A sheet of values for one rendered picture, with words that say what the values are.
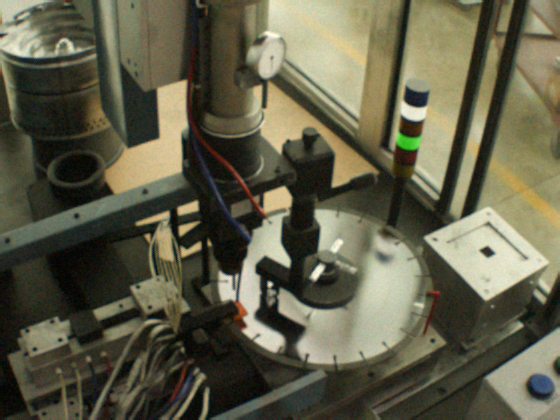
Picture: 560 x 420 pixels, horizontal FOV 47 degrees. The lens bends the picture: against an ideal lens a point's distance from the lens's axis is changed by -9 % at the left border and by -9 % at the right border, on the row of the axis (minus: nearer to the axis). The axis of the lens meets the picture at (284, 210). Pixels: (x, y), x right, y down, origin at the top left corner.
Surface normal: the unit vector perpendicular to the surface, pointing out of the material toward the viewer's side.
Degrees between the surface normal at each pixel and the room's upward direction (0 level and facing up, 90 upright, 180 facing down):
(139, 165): 0
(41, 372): 90
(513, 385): 0
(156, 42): 90
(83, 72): 90
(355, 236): 0
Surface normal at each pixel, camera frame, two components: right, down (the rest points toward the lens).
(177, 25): 0.52, 0.59
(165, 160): 0.05, -0.74
